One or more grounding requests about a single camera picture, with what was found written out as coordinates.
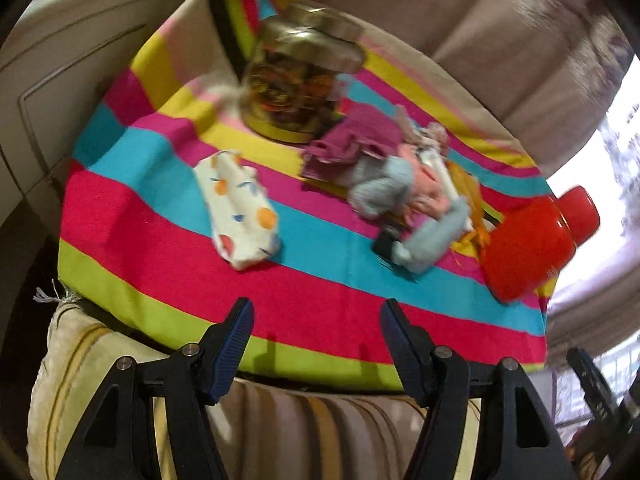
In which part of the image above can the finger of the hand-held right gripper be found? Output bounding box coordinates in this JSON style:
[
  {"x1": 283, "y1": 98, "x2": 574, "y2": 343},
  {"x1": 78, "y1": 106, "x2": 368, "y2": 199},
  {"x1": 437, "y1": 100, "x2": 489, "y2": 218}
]
[{"x1": 567, "y1": 347, "x2": 621, "y2": 428}]

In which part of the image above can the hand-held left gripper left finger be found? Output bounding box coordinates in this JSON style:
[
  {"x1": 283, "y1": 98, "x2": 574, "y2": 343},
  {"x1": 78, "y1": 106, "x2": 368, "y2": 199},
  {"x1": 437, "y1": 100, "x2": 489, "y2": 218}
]
[{"x1": 55, "y1": 297, "x2": 256, "y2": 480}]

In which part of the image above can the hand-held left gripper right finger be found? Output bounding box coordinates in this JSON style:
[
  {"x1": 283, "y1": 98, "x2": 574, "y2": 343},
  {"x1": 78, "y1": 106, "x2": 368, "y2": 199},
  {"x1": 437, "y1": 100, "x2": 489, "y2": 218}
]
[{"x1": 380, "y1": 299, "x2": 568, "y2": 480}]

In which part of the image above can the black fabric item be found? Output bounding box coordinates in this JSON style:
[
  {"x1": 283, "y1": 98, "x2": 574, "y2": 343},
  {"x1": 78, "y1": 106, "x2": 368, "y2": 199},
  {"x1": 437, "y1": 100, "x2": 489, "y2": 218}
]
[{"x1": 374, "y1": 225, "x2": 407, "y2": 262}]

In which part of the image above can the grey-blue knit sock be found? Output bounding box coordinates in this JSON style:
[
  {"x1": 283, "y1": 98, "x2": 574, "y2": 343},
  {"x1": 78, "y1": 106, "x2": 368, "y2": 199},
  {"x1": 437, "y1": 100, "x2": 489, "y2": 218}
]
[
  {"x1": 392, "y1": 200, "x2": 471, "y2": 274},
  {"x1": 347, "y1": 155, "x2": 416, "y2": 219}
]

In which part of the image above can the white cloth with orange dots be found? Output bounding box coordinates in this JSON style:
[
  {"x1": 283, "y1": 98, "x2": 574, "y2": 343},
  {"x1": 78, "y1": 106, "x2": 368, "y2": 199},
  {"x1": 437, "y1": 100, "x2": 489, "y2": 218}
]
[{"x1": 194, "y1": 151, "x2": 282, "y2": 272}]

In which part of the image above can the pink knit garment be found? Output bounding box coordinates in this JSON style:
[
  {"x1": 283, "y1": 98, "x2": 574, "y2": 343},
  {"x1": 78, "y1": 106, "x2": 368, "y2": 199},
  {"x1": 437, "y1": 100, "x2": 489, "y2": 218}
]
[{"x1": 400, "y1": 145, "x2": 457, "y2": 221}]

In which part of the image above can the orange yellow cloth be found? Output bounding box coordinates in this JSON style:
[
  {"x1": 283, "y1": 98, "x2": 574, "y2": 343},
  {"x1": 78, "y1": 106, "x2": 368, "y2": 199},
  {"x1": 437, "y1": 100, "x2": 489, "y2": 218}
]
[{"x1": 446, "y1": 160, "x2": 505, "y2": 252}]

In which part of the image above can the floral patterned scarf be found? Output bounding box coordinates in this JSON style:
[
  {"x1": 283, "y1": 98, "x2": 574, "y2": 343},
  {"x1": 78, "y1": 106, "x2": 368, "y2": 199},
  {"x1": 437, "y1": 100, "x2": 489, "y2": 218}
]
[{"x1": 397, "y1": 107, "x2": 451, "y2": 161}]

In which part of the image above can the striped beige cushion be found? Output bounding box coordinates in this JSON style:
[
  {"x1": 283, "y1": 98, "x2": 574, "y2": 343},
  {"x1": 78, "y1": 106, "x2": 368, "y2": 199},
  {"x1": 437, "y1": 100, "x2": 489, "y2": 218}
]
[{"x1": 27, "y1": 300, "x2": 481, "y2": 480}]

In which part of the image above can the striped colourful table cloth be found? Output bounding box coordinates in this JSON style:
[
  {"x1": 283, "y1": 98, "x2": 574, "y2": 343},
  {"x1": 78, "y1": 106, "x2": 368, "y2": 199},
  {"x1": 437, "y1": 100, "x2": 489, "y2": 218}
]
[{"x1": 57, "y1": 0, "x2": 553, "y2": 393}]

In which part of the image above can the red thermos flask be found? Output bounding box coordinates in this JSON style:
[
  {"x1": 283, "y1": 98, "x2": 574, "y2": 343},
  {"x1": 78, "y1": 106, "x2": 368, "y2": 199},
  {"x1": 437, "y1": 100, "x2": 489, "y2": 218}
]
[{"x1": 480, "y1": 186, "x2": 601, "y2": 303}]

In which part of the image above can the glass jar with gold lid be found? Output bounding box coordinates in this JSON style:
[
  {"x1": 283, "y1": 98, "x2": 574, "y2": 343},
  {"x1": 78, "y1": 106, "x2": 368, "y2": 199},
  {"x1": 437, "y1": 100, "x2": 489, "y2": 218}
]
[{"x1": 240, "y1": 4, "x2": 365, "y2": 143}]

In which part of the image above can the white cabinet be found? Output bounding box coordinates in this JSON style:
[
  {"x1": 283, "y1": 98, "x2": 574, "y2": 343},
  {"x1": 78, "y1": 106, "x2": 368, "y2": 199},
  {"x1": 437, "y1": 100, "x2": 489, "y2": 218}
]
[{"x1": 0, "y1": 0, "x2": 221, "y2": 241}]

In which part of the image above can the beige curtain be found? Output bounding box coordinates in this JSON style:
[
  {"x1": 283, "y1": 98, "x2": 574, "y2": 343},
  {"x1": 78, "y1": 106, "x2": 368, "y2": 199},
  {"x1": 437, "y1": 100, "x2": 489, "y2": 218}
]
[{"x1": 210, "y1": 0, "x2": 636, "y2": 176}]

